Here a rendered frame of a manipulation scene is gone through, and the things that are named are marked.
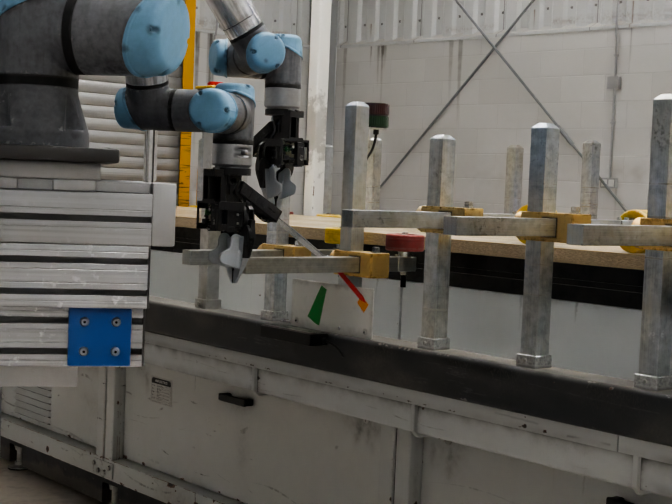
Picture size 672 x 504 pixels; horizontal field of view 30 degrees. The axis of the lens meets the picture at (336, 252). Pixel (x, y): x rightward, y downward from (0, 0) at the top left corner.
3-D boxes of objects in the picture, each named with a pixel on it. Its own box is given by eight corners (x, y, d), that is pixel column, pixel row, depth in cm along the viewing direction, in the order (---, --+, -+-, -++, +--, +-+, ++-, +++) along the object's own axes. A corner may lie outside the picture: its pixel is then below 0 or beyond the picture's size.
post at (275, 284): (272, 333, 274) (280, 112, 271) (262, 331, 277) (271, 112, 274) (285, 332, 276) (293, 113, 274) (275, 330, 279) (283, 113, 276)
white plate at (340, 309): (370, 339, 248) (372, 289, 247) (289, 325, 268) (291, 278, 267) (372, 339, 248) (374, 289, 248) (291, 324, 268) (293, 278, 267)
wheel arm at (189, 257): (190, 269, 254) (191, 248, 254) (181, 268, 257) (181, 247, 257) (352, 267, 282) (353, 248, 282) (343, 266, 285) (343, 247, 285)
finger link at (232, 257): (212, 283, 230) (214, 233, 229) (239, 282, 234) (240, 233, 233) (222, 284, 227) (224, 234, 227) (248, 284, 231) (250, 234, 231)
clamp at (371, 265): (370, 278, 248) (371, 253, 248) (326, 273, 258) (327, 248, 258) (391, 278, 252) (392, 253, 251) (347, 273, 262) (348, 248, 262)
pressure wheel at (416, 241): (401, 289, 255) (404, 232, 254) (375, 285, 261) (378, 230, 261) (430, 288, 260) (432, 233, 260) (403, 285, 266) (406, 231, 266)
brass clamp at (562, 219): (569, 243, 209) (570, 213, 209) (508, 239, 219) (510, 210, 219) (592, 244, 213) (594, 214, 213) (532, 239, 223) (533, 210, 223)
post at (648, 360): (655, 399, 197) (672, 93, 195) (637, 396, 200) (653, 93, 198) (668, 397, 200) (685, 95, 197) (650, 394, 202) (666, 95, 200)
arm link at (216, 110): (166, 130, 217) (187, 134, 228) (229, 132, 215) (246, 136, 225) (168, 85, 216) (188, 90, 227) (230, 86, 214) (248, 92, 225)
